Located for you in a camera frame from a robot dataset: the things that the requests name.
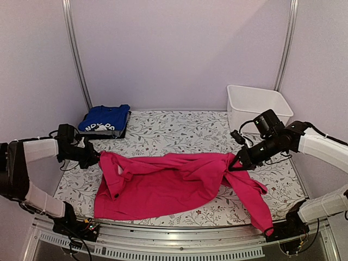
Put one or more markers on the folded black garment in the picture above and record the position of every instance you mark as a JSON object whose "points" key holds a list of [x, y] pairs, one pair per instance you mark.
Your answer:
{"points": [[108, 136]]}

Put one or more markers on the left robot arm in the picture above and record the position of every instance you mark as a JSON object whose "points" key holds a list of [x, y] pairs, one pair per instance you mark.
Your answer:
{"points": [[16, 183]]}

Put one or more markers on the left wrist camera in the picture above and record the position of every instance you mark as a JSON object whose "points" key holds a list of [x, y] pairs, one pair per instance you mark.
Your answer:
{"points": [[66, 133]]}

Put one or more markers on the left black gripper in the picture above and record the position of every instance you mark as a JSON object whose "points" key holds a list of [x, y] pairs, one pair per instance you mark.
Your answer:
{"points": [[92, 156]]}

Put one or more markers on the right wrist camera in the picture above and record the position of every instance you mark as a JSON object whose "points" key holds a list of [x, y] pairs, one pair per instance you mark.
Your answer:
{"points": [[267, 123]]}

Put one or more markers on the white plastic laundry bin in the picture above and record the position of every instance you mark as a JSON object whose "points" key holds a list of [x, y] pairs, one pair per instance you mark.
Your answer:
{"points": [[245, 103]]}

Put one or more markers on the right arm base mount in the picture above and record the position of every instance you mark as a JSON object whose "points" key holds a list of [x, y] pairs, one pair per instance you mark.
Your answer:
{"points": [[291, 236]]}

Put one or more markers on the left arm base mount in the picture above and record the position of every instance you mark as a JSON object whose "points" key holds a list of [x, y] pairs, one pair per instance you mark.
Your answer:
{"points": [[86, 230]]}

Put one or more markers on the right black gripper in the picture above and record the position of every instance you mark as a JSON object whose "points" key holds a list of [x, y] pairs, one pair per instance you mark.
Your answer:
{"points": [[248, 162]]}

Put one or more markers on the pink garment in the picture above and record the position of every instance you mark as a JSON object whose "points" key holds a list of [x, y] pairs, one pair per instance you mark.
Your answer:
{"points": [[150, 187]]}

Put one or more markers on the front aluminium rail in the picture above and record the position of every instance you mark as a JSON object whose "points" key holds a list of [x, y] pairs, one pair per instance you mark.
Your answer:
{"points": [[122, 241]]}

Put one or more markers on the left aluminium frame post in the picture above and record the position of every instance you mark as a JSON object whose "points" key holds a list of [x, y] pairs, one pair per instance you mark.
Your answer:
{"points": [[68, 17]]}

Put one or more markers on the right aluminium frame post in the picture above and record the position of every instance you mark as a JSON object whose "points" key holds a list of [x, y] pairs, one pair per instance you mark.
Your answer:
{"points": [[294, 5]]}

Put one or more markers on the grey shirt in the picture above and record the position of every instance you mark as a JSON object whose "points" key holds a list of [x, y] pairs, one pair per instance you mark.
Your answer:
{"points": [[116, 134]]}

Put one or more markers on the blue t-shirt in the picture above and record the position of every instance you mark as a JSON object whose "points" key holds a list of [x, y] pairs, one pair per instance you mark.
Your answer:
{"points": [[105, 118]]}

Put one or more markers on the floral tablecloth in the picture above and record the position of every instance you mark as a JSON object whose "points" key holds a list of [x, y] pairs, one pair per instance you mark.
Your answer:
{"points": [[156, 133]]}

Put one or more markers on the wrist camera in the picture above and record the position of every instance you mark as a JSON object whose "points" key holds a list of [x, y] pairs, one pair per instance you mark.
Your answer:
{"points": [[267, 123], [66, 133]]}

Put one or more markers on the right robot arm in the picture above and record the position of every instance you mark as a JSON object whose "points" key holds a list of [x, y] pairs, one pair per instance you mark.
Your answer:
{"points": [[322, 160]]}

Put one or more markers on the aluminium frame post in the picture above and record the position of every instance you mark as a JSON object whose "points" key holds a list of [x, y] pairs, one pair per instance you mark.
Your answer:
{"points": [[294, 5], [68, 17]]}

